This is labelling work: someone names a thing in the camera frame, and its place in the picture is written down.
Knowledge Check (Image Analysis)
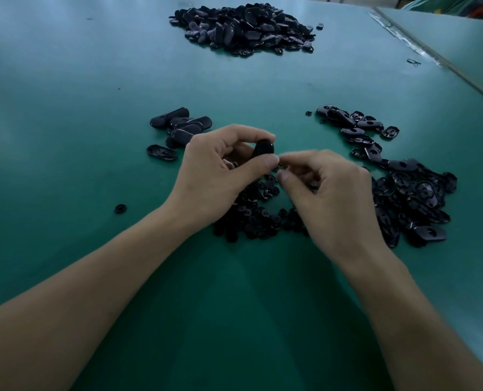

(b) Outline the person's right hand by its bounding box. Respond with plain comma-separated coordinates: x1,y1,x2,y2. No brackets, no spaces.
276,149,389,272

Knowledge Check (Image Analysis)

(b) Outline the person's left hand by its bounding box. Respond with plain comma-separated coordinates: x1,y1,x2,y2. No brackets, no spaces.
162,124,281,235

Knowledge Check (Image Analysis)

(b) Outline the assembled black oval piece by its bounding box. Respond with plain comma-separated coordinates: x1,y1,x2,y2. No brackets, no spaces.
150,107,190,129
172,116,213,134
167,128,195,149

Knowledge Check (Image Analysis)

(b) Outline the pile of small black buttons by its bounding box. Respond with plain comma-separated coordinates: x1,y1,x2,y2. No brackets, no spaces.
213,175,308,243

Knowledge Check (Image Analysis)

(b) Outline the pile of black oval shells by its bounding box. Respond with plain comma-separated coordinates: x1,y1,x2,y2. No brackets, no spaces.
315,105,459,248

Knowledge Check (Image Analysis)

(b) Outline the person's right forearm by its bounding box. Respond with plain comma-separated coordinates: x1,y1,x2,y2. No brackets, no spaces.
347,244,483,391

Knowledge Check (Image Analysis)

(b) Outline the person's left forearm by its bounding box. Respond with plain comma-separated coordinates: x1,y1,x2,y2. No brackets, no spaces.
0,203,202,391

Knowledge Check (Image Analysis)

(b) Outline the green striped bag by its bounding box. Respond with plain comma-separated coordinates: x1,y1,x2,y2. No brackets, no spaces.
404,0,483,15

